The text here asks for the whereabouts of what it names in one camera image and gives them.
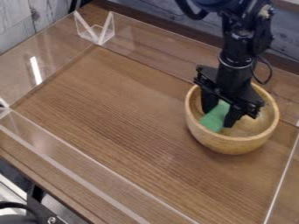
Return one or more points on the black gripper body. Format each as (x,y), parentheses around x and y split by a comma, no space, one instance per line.
(229,81)

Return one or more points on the clear acrylic enclosure wall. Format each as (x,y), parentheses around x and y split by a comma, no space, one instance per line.
(92,126)

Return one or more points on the green rectangular stick block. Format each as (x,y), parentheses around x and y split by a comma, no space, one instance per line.
(214,119)

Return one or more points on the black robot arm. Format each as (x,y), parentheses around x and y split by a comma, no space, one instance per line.
(247,37)

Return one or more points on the black table leg frame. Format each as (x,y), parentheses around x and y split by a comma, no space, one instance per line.
(46,215)

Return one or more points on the wooden bowl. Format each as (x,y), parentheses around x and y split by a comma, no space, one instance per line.
(249,134)

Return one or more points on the clear acrylic corner bracket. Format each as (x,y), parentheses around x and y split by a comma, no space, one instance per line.
(96,34)

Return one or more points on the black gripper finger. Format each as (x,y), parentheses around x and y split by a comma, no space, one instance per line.
(209,100)
(234,115)

